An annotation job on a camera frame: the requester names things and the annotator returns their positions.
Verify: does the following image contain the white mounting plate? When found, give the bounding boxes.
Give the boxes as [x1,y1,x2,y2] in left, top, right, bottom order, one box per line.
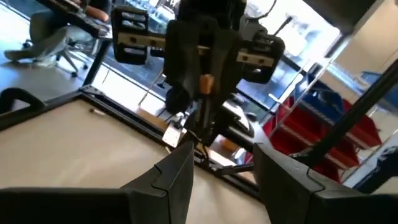
[161,122,183,149]

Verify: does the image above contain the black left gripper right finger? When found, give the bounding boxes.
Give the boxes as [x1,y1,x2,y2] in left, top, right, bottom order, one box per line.
[253,142,398,224]

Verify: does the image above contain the metal shelf rack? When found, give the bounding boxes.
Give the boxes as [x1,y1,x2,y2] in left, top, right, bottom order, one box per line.
[266,57,386,184]

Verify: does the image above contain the small cylindrical battery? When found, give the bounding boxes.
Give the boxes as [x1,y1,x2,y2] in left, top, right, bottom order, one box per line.
[198,73,216,125]

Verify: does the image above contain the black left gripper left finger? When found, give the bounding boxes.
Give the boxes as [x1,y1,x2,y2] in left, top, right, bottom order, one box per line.
[0,141,195,224]

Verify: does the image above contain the person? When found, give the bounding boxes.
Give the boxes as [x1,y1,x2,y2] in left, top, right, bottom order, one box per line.
[4,0,113,63]

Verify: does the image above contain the red storage bin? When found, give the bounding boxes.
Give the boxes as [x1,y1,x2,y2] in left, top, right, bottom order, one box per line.
[343,99,384,147]
[312,146,361,184]
[262,96,315,156]

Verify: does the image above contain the grey wheeled equipment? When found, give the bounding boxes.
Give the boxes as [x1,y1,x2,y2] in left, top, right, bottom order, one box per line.
[23,26,91,78]

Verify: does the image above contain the blue storage bin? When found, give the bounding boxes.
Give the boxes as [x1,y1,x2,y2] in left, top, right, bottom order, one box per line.
[294,77,354,124]
[359,71,398,108]

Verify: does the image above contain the dark side desk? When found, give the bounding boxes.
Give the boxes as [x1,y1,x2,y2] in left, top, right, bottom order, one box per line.
[34,0,113,88]

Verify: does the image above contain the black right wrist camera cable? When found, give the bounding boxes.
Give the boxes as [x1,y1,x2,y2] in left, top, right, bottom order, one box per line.
[247,0,279,21]

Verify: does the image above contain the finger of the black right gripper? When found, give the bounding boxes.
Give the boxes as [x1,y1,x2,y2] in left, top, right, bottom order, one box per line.
[163,19,201,115]
[211,26,245,106]

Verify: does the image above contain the person's shoe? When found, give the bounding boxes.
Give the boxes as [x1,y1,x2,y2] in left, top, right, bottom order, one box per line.
[3,48,34,62]

